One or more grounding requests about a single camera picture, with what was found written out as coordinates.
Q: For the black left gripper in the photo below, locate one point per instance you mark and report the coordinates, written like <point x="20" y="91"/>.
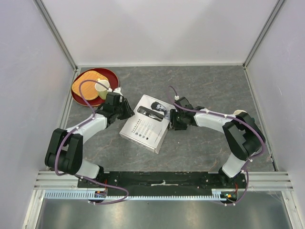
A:
<point x="129" y="112"/>

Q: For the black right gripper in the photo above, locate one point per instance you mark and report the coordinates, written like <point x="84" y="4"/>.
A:
<point x="173" y="123"/>

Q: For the white cardboard clipper box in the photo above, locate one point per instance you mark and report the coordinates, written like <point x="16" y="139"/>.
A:
<point x="144" y="131"/>

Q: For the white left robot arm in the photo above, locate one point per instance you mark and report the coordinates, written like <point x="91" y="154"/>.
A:
<point x="65" y="150"/>

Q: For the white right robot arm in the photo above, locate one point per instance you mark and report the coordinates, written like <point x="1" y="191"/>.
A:
<point x="243" y="136"/>

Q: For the light green cup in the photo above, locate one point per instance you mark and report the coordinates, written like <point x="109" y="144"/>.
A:
<point x="102" y="87"/>

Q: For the woven bamboo mat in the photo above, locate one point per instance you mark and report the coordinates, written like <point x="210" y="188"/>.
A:
<point x="88" y="88"/>

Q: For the green ceramic mug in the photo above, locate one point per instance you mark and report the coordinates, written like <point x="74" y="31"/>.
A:
<point x="241" y="114"/>

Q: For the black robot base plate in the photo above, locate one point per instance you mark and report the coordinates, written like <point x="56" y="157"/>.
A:
<point x="167" y="184"/>

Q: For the grey slotted cable duct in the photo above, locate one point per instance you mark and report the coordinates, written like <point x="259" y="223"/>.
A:
<point x="93" y="195"/>

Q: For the aluminium front frame rail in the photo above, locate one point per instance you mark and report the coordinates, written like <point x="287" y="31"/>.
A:
<point x="258" y="181"/>

